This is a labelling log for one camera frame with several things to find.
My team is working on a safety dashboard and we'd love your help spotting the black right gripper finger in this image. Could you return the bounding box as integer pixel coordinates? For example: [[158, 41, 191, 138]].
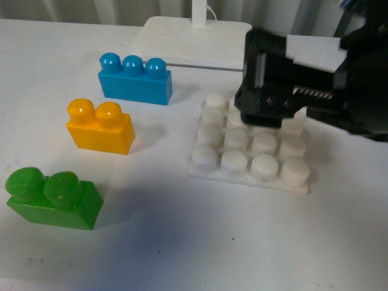
[[235, 28, 303, 129]]

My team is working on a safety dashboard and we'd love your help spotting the white studded base plate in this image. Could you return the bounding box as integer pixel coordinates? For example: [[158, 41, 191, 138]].
[[187, 93, 310, 194]]

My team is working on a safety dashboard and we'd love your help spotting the green two-stud block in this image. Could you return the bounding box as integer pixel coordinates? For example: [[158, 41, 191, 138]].
[[5, 167, 104, 230]]

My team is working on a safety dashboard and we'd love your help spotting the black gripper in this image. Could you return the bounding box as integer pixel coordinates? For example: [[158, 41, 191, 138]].
[[284, 1, 387, 142]]

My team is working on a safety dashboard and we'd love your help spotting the grey pleated curtain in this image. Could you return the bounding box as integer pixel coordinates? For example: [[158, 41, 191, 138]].
[[0, 0, 388, 39]]

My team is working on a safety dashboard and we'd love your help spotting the white desk lamp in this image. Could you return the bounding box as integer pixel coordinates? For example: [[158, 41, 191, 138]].
[[130, 1, 252, 71]]

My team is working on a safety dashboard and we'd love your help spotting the yellow two-stud block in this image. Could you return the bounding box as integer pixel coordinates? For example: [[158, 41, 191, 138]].
[[66, 98, 136, 155]]

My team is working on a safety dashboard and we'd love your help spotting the blue three-stud block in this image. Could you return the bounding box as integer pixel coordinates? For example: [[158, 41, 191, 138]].
[[98, 52, 173, 105]]

